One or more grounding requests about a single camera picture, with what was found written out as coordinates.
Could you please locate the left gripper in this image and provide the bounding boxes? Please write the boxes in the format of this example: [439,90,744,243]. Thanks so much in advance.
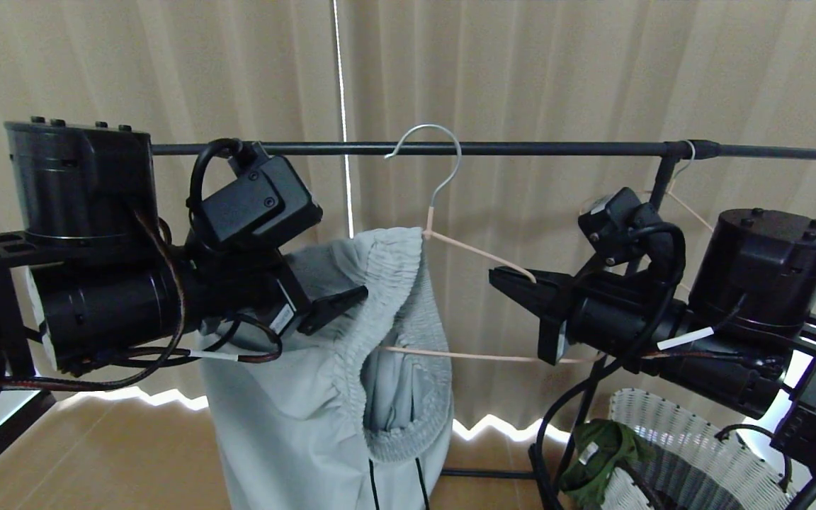
[28,241,313,375]

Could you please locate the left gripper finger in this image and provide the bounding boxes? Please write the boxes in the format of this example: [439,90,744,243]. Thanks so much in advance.
[297,285,369,336]

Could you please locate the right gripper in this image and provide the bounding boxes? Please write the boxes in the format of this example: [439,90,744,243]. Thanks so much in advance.
[537,273,790,420]

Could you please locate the pale grey shorts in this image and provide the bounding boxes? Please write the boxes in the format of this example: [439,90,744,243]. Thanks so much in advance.
[198,227,455,510]

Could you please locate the pink clothes hanger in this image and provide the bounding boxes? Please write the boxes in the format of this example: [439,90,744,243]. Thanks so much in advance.
[380,124,607,366]
[638,142,717,234]

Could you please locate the white laundry basket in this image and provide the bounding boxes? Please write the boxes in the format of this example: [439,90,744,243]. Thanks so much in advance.
[596,388,798,510]

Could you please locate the black clothes rack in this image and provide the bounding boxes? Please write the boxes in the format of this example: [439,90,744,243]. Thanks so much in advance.
[151,140,816,510]

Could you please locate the green garment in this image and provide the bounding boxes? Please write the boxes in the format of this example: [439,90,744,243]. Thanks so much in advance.
[558,418,657,509]

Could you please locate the beige curtain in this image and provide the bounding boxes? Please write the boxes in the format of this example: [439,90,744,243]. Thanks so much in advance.
[0,0,816,444]

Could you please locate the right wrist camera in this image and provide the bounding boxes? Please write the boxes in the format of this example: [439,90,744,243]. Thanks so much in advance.
[578,186,686,284]

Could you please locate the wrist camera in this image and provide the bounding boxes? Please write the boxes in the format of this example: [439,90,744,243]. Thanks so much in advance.
[578,186,686,284]
[187,142,324,249]

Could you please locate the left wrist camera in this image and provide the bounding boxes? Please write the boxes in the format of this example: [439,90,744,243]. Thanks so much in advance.
[187,142,324,249]

